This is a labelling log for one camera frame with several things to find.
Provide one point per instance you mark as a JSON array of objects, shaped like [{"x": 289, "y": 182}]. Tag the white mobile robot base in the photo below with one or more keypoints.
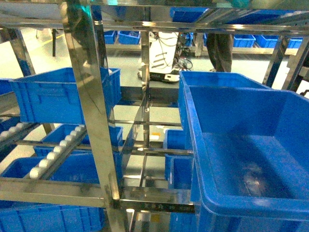
[{"x": 167, "y": 56}]

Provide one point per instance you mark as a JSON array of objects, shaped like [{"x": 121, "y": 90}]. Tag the blue bin upper left shelf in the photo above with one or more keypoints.
[{"x": 68, "y": 96}]

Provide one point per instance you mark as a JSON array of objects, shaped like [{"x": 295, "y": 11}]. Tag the stainless steel shelf rack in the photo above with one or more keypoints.
[{"x": 79, "y": 26}]

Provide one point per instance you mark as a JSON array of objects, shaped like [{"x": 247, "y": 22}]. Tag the blue bin lower centre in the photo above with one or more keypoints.
[{"x": 178, "y": 168}]

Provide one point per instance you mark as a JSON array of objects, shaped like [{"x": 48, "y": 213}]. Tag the blue bin lower left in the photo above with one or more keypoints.
[{"x": 77, "y": 168}]

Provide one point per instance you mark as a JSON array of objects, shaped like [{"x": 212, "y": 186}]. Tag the person legs dark trousers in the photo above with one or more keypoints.
[{"x": 220, "y": 47}]

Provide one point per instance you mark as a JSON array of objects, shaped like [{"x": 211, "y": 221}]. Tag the large blue bin near right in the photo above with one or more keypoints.
[{"x": 251, "y": 159}]

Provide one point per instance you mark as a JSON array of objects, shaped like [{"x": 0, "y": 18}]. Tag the white roller track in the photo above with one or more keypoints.
[{"x": 66, "y": 138}]

